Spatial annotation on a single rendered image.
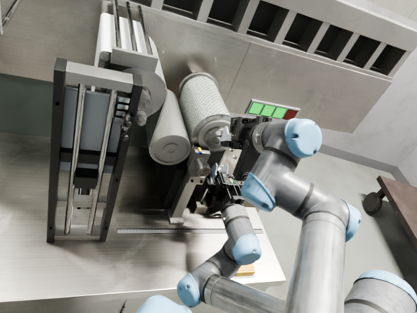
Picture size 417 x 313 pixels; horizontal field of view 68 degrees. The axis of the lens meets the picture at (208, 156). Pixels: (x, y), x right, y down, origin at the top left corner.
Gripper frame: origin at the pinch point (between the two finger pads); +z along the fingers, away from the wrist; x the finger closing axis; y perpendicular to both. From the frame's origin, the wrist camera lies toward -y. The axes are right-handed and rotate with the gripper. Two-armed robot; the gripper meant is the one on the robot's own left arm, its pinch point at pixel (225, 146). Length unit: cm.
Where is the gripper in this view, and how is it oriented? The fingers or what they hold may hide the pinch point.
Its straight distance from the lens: 91.1
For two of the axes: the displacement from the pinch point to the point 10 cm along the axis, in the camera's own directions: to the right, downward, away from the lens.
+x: -9.1, -1.0, -4.0
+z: -4.0, -0.5, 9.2
